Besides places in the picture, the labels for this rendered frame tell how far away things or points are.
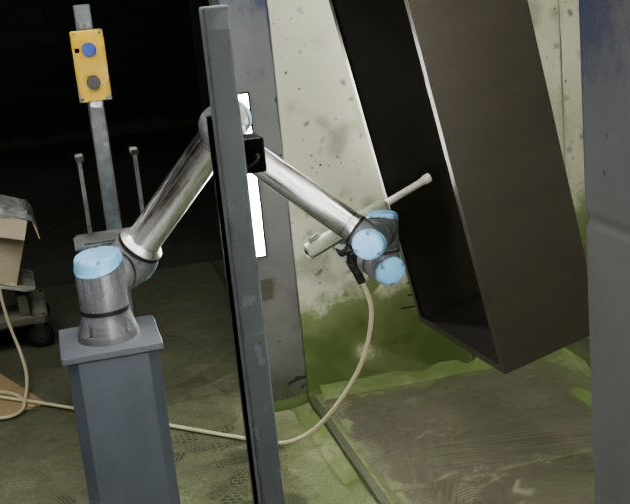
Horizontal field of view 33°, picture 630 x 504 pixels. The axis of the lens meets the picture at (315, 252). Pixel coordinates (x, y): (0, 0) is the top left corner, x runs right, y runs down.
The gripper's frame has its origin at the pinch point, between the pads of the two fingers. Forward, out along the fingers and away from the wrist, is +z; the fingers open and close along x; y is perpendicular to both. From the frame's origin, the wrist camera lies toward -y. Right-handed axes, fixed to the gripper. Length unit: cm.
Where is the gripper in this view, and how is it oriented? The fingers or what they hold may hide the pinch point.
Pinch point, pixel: (341, 240)
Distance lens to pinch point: 349.3
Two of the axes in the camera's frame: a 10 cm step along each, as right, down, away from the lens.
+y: 4.4, 8.1, 3.8
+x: 8.2, -5.4, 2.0
